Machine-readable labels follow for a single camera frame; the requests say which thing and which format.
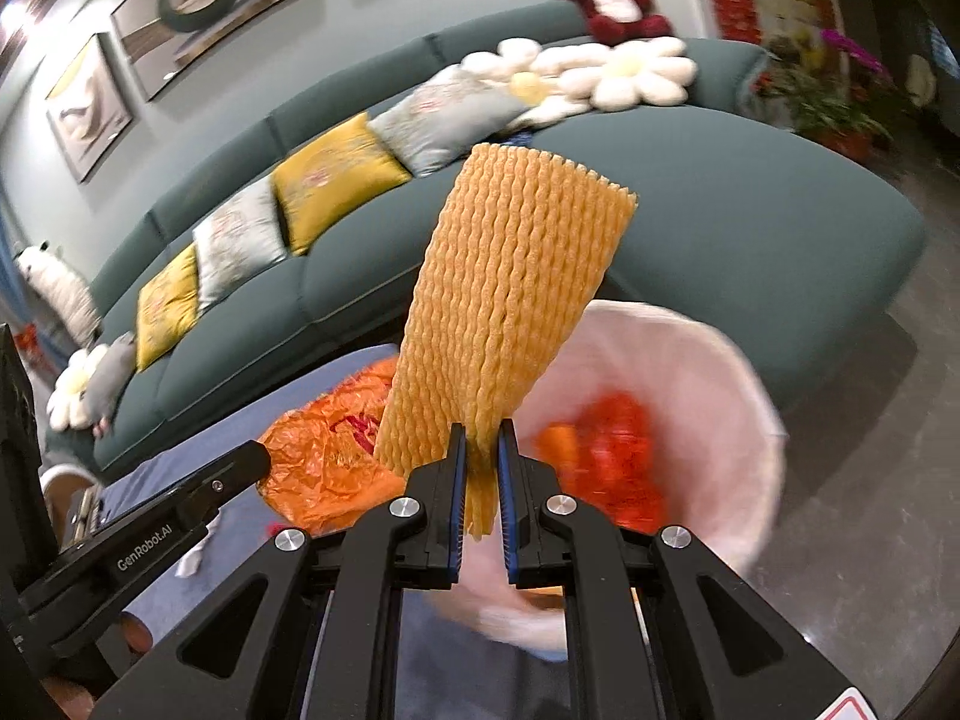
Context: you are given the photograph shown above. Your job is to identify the white round ornament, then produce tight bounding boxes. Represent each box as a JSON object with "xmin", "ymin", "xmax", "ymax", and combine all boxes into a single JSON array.
[{"xmin": 904, "ymin": 56, "xmax": 939, "ymax": 103}]

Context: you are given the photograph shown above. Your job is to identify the purple orchid flowers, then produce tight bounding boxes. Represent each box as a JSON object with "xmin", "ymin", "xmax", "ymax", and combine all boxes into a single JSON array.
[{"xmin": 821, "ymin": 28, "xmax": 890, "ymax": 85}]

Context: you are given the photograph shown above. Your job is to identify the orange foam net sleeve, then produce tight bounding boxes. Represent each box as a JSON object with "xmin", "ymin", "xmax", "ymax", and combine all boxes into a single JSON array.
[{"xmin": 373, "ymin": 141, "xmax": 640, "ymax": 542}]

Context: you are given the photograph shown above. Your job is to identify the dark green curved sofa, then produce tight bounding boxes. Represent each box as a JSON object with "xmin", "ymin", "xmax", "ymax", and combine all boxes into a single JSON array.
[{"xmin": 45, "ymin": 0, "xmax": 928, "ymax": 478}]

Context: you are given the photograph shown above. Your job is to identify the metal framed wooden chair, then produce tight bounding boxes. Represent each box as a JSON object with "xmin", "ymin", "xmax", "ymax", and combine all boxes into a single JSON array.
[{"xmin": 37, "ymin": 457, "xmax": 107, "ymax": 549}]

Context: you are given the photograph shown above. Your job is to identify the white trash bin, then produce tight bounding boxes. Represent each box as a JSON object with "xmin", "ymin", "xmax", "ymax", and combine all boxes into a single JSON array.
[{"xmin": 416, "ymin": 300, "xmax": 788, "ymax": 662}]

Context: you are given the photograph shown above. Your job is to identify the grey embroidered pillow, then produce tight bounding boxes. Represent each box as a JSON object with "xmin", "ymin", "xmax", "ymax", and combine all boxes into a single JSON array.
[
  {"xmin": 193, "ymin": 176, "xmax": 290, "ymax": 316},
  {"xmin": 369, "ymin": 64, "xmax": 527, "ymax": 178}
]

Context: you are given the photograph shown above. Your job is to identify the blue curtain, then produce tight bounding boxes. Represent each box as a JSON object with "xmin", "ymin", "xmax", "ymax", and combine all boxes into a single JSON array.
[{"xmin": 0, "ymin": 202, "xmax": 23, "ymax": 302}]

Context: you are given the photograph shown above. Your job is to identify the white crumpled tissue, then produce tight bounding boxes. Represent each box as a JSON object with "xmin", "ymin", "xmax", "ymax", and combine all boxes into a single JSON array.
[{"xmin": 176, "ymin": 514, "xmax": 224, "ymax": 580}]

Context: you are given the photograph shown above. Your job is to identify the orange printed plastic bag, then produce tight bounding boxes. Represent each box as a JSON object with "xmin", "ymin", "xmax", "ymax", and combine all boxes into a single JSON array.
[{"xmin": 255, "ymin": 358, "xmax": 410, "ymax": 538}]

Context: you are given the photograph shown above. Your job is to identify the framed wall picture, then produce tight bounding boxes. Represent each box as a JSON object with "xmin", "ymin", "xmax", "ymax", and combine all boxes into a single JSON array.
[
  {"xmin": 45, "ymin": 34, "xmax": 135, "ymax": 183},
  {"xmin": 111, "ymin": 0, "xmax": 328, "ymax": 103}
]

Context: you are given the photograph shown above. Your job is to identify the person's left hand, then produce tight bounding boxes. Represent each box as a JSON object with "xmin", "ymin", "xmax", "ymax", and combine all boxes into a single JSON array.
[{"xmin": 41, "ymin": 610, "xmax": 155, "ymax": 720}]

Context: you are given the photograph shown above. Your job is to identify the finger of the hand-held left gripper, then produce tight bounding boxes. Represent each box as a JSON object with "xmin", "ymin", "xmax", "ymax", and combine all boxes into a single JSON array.
[{"xmin": 160, "ymin": 440, "xmax": 272, "ymax": 522}]

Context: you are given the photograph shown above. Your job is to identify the grey mouse plush toy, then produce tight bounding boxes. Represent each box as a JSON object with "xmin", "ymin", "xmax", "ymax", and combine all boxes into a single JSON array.
[{"xmin": 71, "ymin": 331, "xmax": 140, "ymax": 437}]

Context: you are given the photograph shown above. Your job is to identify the white striped plush toy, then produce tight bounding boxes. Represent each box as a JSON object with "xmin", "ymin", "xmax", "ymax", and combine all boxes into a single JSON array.
[{"xmin": 13, "ymin": 240, "xmax": 103, "ymax": 347}]

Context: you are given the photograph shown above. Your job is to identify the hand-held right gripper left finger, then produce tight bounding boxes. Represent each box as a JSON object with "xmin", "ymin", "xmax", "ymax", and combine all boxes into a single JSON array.
[{"xmin": 88, "ymin": 422, "xmax": 470, "ymax": 720}]

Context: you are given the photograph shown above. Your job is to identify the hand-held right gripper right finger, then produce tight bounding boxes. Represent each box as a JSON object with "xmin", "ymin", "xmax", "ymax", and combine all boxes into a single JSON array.
[{"xmin": 497, "ymin": 418, "xmax": 852, "ymax": 720}]

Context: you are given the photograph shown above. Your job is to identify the yellow embroidered pillow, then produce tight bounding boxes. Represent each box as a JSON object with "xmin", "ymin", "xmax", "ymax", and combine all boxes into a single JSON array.
[
  {"xmin": 271, "ymin": 111, "xmax": 414, "ymax": 257},
  {"xmin": 135, "ymin": 244, "xmax": 204, "ymax": 373}
]

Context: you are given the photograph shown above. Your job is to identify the potted green plant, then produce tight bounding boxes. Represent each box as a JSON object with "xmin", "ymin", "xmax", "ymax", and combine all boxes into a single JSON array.
[{"xmin": 754, "ymin": 34, "xmax": 895, "ymax": 163}]

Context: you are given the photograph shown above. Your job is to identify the white flower cushion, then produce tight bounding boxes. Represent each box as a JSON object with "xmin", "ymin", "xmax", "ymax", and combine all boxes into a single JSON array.
[
  {"xmin": 46, "ymin": 349, "xmax": 113, "ymax": 433},
  {"xmin": 459, "ymin": 37, "xmax": 578, "ymax": 128},
  {"xmin": 540, "ymin": 36, "xmax": 699, "ymax": 110}
]

